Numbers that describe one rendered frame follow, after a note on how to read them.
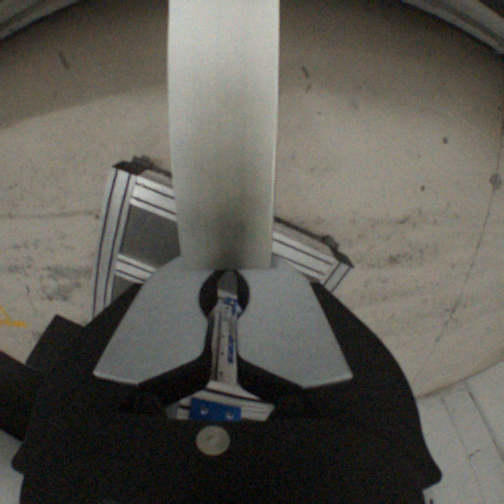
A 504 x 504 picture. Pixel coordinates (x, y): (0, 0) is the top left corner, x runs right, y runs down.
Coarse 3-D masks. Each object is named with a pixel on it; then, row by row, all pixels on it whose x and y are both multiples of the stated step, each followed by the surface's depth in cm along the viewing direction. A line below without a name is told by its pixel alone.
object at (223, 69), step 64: (192, 0) 5; (256, 0) 5; (192, 64) 6; (256, 64) 6; (192, 128) 6; (256, 128) 7; (192, 192) 7; (256, 192) 7; (192, 256) 8; (256, 256) 9
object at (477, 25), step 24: (24, 0) 32; (48, 0) 38; (72, 0) 43; (408, 0) 46; (432, 0) 42; (456, 0) 35; (0, 24) 37; (24, 24) 43; (456, 24) 48; (480, 24) 42
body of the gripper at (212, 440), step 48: (96, 432) 4; (144, 432) 4; (192, 432) 4; (240, 432) 4; (288, 432) 4; (336, 432) 4; (48, 480) 2; (96, 480) 3; (144, 480) 3; (192, 480) 3; (240, 480) 3; (288, 480) 3; (336, 480) 3; (384, 480) 3
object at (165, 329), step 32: (160, 288) 8; (192, 288) 8; (128, 320) 7; (160, 320) 7; (192, 320) 7; (128, 352) 6; (160, 352) 6; (192, 352) 6; (128, 384) 5; (160, 384) 6; (192, 384) 6
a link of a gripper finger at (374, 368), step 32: (320, 288) 8; (352, 320) 7; (352, 352) 6; (384, 352) 6; (352, 384) 5; (384, 384) 5; (320, 416) 5; (352, 416) 4; (384, 416) 4; (416, 416) 4; (416, 448) 4
